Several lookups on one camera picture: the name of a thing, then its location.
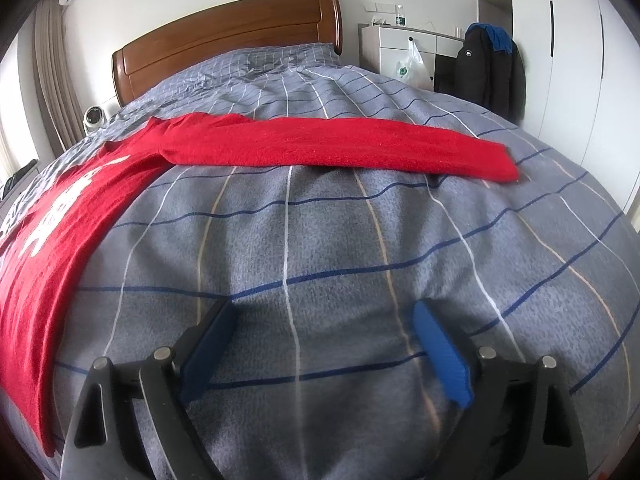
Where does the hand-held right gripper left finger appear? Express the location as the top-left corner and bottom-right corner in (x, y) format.
(60, 299), (237, 480)

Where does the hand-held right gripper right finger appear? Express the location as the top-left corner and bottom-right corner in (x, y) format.
(412, 298), (581, 480)

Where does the red sweater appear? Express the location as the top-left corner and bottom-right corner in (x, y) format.
(0, 114), (521, 458)

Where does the dark clothes pile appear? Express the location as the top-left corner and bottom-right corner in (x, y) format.
(0, 159), (39, 198)

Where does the bed with grey checked sheet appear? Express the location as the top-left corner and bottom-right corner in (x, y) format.
(0, 42), (640, 480)

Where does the small white fan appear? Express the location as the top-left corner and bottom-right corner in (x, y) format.
(82, 105), (109, 134)

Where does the black jacket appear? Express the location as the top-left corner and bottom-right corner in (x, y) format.
(454, 24), (526, 122)

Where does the white plastic bag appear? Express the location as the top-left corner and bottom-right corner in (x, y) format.
(395, 37), (429, 84)

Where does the white wardrobe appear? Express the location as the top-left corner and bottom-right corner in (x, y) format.
(475, 0), (640, 206)

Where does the white side cabinet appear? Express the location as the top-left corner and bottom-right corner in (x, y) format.
(361, 22), (466, 93)

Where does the wooden headboard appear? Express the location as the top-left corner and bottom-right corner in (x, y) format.
(111, 0), (343, 108)

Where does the beige curtain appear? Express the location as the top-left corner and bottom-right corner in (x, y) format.
(32, 0), (86, 150)

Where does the blue garment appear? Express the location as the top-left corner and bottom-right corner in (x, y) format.
(482, 23), (515, 56)

